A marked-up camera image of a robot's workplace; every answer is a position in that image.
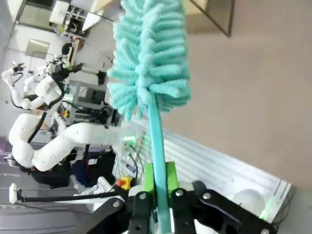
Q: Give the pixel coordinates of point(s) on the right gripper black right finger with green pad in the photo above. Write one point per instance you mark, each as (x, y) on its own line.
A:
(185, 212)

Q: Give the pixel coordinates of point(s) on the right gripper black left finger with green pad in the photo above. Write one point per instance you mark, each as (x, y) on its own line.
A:
(140, 214)

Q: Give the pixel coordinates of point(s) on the turquoise microfiber duster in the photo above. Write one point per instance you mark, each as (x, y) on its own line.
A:
(156, 61)

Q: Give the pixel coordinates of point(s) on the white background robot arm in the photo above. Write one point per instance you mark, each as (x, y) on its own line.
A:
(46, 90)
(12, 83)

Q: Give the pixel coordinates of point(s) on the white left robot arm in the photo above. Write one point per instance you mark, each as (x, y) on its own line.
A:
(73, 136)

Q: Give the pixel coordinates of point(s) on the yellow emergency stop button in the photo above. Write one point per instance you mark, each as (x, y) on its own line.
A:
(124, 182)

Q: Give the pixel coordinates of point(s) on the white slatted dish rack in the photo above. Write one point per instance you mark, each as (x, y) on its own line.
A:
(207, 161)

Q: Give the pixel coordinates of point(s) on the white dome object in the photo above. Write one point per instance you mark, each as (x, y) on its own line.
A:
(248, 201)

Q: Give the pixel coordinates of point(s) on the grey equipment cart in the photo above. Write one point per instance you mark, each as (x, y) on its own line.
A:
(89, 96)

